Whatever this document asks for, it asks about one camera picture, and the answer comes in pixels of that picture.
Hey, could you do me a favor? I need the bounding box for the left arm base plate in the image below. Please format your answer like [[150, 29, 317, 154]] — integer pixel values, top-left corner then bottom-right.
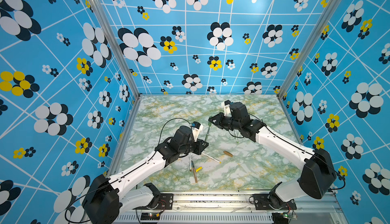
[[146, 193, 174, 210]]

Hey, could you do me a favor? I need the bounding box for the tan brown pen cap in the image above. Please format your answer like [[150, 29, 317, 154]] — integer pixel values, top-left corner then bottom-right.
[[223, 151, 233, 157]]

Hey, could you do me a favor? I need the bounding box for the right circuit board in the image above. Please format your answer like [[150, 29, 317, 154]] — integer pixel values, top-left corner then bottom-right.
[[272, 212, 298, 224]]

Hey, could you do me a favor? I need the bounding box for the brown fountain pen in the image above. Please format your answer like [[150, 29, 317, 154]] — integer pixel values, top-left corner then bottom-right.
[[191, 161, 198, 183]]

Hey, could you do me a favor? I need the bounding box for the left circuit board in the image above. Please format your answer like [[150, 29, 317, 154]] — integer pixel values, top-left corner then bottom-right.
[[141, 212, 160, 221]]

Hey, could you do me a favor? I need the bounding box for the white pen yellow tip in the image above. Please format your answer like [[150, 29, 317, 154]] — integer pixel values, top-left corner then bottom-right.
[[202, 153, 221, 164]]

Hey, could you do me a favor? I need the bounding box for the corner aluminium post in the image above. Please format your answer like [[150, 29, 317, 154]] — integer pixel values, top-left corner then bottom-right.
[[277, 0, 342, 102], [88, 0, 140, 102]]

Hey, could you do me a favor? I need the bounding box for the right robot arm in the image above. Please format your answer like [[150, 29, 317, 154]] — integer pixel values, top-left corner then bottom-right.
[[208, 100, 339, 210]]

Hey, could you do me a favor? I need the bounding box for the aluminium front rail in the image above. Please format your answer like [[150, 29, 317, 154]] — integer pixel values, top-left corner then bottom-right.
[[112, 190, 348, 224]]

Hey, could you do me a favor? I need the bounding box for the left corner aluminium post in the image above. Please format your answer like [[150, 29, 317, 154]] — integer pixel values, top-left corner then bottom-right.
[[88, 0, 140, 102]]

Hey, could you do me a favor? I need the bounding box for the circuit board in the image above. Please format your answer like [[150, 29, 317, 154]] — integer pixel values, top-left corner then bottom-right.
[[272, 212, 298, 224], [141, 212, 160, 221]]

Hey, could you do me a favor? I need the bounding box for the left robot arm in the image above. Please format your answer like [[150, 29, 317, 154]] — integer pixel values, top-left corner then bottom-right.
[[82, 122, 209, 224]]

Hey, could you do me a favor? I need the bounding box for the dark green fountain pen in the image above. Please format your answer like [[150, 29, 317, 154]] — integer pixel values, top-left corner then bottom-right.
[[204, 126, 210, 142]]

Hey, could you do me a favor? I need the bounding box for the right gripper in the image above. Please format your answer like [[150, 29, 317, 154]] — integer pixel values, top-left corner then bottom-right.
[[208, 113, 242, 132]]

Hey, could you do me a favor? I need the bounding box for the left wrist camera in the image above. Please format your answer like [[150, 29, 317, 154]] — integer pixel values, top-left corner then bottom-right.
[[192, 122, 204, 142]]

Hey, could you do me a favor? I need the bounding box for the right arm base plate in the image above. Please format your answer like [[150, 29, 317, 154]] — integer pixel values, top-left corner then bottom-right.
[[251, 194, 297, 211]]

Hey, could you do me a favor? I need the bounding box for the right corner aluminium post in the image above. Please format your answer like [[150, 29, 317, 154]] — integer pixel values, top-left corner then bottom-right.
[[277, 0, 342, 102]]

